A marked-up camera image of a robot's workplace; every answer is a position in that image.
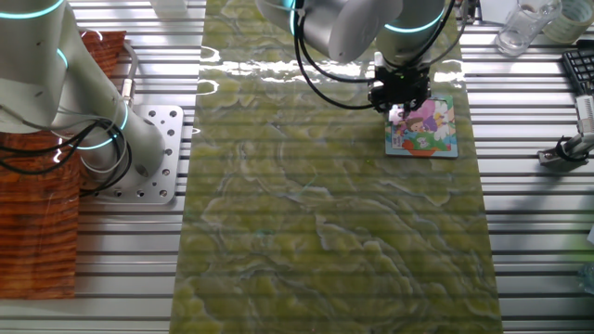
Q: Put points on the white paper card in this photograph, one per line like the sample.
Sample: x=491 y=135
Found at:
x=590 y=235

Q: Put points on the white block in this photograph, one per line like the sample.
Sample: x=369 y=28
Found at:
x=167 y=4

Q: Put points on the clear glass cup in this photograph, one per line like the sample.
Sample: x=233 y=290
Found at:
x=526 y=25

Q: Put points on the clear tape roll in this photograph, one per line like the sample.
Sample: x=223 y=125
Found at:
x=573 y=18

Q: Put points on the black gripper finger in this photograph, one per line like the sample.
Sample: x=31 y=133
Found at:
x=383 y=110
x=405 y=112

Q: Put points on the black keyboard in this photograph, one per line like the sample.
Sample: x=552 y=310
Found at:
x=582 y=67

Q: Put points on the silver robot mounting plate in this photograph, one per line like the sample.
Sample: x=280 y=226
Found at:
x=169 y=139

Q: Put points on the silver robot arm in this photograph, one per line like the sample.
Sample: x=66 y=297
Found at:
x=93 y=106

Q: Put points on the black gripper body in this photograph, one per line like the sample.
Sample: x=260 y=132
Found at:
x=401 y=88

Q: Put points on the butterfly girl puzzle board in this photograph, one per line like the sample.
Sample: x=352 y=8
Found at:
x=427 y=134

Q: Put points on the silver depth camera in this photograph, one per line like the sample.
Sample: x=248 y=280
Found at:
x=585 y=113

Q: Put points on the green marble pattern mat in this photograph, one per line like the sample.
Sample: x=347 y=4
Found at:
x=301 y=209

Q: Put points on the white paper sheet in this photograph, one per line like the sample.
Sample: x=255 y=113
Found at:
x=496 y=9

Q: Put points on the brown wood grain sheet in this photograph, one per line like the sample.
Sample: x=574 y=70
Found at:
x=37 y=222

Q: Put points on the pink blue white puzzle piece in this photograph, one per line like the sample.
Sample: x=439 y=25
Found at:
x=396 y=117

